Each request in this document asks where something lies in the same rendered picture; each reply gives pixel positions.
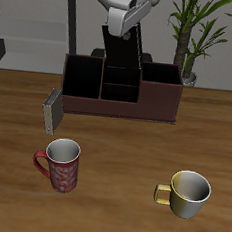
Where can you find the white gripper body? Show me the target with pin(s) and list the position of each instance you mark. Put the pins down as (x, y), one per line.
(122, 21)

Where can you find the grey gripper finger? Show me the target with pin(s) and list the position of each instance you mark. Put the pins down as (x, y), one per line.
(126, 36)

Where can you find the dark brown desk caddy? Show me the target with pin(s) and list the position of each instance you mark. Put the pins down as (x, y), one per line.
(156, 100)

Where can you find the grey book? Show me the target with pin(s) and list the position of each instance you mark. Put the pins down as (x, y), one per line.
(54, 113)

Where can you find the green pot plant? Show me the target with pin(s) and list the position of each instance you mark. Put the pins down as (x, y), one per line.
(184, 37)

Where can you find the red patterned mug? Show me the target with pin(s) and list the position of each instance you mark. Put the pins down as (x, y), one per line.
(64, 173)

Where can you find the yellow and white mug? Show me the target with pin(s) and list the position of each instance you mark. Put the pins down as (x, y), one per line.
(187, 197)

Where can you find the flat black base plate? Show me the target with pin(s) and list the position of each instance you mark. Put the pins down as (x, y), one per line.
(147, 57)

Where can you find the dark upright post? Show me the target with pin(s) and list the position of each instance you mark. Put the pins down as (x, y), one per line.
(72, 16)

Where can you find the white wall shelf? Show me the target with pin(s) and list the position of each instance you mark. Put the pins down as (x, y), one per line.
(30, 19)

